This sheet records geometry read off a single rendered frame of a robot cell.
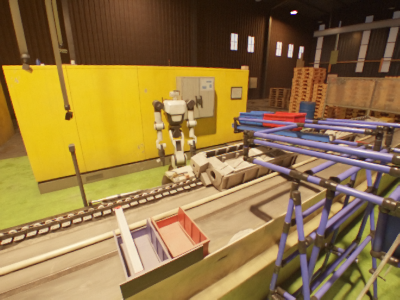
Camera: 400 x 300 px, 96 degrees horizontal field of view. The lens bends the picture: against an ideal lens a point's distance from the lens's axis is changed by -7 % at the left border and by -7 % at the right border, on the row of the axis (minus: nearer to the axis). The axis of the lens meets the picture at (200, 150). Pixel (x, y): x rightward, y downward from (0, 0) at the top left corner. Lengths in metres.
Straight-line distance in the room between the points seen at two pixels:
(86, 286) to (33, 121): 2.68
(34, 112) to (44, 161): 0.73
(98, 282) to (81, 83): 2.76
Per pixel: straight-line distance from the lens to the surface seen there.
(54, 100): 3.38
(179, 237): 1.23
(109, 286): 1.11
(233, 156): 1.90
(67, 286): 1.19
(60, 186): 3.73
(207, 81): 3.79
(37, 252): 1.44
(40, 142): 3.51
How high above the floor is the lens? 1.61
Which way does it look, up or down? 20 degrees down
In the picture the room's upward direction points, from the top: straight up
